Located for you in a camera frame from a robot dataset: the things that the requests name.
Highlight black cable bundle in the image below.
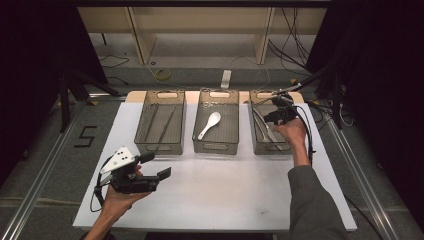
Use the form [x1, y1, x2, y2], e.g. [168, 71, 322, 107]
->
[268, 6, 322, 78]

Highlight person's left hand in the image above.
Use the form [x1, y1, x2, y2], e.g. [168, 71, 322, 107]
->
[100, 185, 152, 218]

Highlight metal tongs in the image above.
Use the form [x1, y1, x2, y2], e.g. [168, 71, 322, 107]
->
[252, 107, 284, 152]

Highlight black tripod stand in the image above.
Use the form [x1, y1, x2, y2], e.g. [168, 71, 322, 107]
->
[58, 69, 123, 134]
[289, 61, 345, 130]

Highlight metal chopstick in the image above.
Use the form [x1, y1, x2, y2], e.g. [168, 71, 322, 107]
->
[159, 105, 178, 144]

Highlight beige wooden shelf unit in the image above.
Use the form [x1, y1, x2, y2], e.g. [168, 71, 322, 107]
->
[78, 6, 328, 66]

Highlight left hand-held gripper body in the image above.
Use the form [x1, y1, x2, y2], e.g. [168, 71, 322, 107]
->
[99, 145, 160, 195]

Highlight person's right hand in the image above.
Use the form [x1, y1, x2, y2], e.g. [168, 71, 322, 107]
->
[273, 117, 309, 150]

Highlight white power strip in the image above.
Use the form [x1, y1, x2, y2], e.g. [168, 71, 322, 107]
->
[220, 69, 233, 90]

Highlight black curtain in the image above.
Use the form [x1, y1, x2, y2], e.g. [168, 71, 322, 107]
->
[0, 0, 110, 188]
[306, 0, 424, 231]

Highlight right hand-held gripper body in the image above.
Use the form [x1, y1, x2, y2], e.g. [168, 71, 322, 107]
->
[270, 86, 299, 125]

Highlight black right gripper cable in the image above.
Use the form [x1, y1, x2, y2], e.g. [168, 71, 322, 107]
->
[292, 103, 317, 168]

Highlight yellow cable coil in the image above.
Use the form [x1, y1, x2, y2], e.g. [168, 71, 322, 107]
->
[154, 68, 173, 82]

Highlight clear grey plastic bin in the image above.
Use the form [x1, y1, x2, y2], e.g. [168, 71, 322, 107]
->
[192, 89, 240, 156]
[249, 89, 296, 156]
[133, 89, 186, 156]

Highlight aluminium floor rail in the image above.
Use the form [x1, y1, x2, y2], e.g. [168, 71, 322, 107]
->
[0, 99, 88, 240]
[324, 116, 401, 240]

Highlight white plastic spoon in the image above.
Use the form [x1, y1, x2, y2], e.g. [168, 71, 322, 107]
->
[197, 111, 222, 141]

